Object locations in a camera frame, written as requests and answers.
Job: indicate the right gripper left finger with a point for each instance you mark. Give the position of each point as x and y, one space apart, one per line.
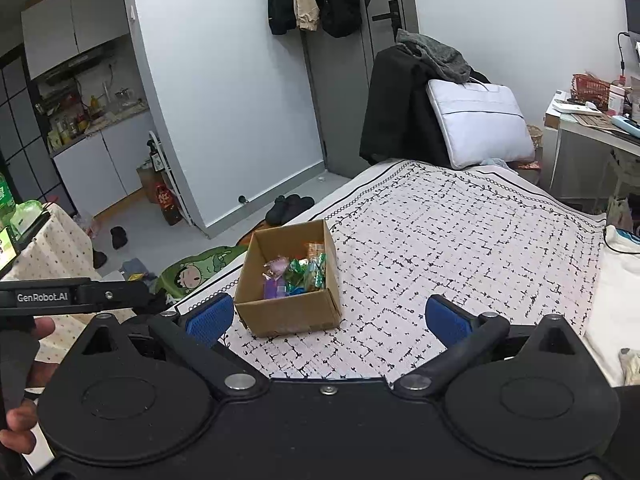
192 339

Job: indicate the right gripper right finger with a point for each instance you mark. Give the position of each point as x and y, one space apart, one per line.
469 339

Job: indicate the pink purple snack packet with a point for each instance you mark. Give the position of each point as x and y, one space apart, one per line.
276 268

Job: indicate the dark green snack packet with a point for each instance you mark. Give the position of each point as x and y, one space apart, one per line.
295 276

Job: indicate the light green snack packet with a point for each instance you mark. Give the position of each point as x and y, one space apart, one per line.
315 275

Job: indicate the orange biscuit packet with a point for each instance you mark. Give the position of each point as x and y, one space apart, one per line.
315 250

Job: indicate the person's left hand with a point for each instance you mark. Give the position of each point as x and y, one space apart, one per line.
30 384

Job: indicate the green cartoon floor mat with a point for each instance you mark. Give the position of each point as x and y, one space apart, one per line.
188 274

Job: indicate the white patterned bed cover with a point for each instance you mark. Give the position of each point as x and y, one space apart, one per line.
484 238

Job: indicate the cardboard box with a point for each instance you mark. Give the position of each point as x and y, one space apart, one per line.
306 312

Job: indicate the black sock on floor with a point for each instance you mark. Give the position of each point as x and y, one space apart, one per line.
119 237

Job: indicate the brown gift bag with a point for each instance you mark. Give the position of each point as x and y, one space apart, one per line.
157 192

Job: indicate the white kitchen cabinet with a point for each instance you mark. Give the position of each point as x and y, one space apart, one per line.
101 169

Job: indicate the black slippers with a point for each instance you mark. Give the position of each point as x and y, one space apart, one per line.
286 208

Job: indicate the white pillow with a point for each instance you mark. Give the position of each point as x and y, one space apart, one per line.
480 122

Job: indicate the white desk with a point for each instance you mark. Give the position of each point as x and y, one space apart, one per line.
576 158

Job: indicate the black coat on chair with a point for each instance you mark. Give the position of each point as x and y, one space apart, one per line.
400 121

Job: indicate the red woven basket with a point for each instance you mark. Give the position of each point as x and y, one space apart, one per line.
589 88

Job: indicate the grey sweater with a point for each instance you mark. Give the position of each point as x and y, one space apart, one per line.
447 62

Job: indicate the grey door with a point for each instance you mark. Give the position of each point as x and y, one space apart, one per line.
339 73

